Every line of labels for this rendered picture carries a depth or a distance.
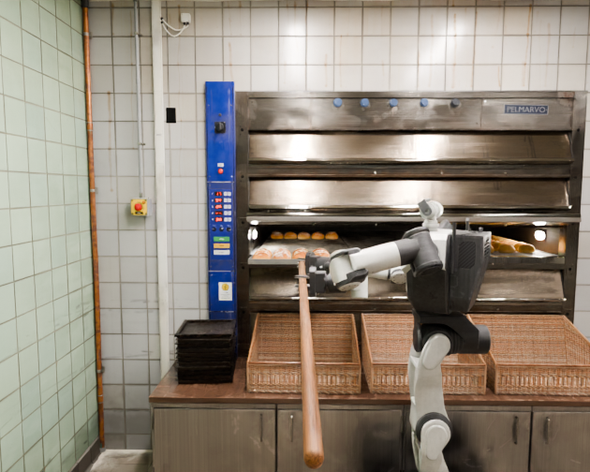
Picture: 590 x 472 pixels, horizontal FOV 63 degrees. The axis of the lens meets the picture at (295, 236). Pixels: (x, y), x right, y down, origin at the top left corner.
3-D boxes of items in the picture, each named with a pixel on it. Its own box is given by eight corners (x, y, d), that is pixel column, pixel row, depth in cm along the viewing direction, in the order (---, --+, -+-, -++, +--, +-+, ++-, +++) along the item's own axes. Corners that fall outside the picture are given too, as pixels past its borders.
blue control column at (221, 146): (247, 346, 479) (245, 125, 457) (263, 346, 478) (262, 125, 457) (211, 453, 287) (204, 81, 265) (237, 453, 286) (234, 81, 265)
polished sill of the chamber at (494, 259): (249, 260, 284) (249, 254, 284) (559, 262, 281) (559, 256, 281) (248, 262, 278) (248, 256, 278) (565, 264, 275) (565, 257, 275)
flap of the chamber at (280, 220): (246, 220, 261) (250, 224, 281) (582, 222, 258) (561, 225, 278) (246, 216, 261) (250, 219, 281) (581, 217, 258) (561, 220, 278)
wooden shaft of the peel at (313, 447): (324, 472, 70) (324, 452, 69) (303, 472, 70) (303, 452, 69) (304, 266, 240) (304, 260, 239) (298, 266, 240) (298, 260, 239)
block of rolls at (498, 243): (431, 242, 350) (431, 234, 350) (497, 242, 350) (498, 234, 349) (458, 253, 290) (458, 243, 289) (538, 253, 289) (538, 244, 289)
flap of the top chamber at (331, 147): (248, 164, 272) (249, 131, 276) (570, 165, 269) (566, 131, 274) (247, 160, 267) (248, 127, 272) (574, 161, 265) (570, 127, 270)
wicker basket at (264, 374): (257, 358, 282) (256, 311, 279) (353, 360, 280) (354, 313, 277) (244, 393, 234) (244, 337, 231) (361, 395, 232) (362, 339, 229)
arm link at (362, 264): (340, 285, 161) (405, 268, 162) (330, 249, 166) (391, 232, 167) (338, 293, 172) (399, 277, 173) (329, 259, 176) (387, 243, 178)
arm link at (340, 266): (346, 295, 184) (328, 289, 168) (339, 271, 188) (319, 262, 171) (372, 287, 181) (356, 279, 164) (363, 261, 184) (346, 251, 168)
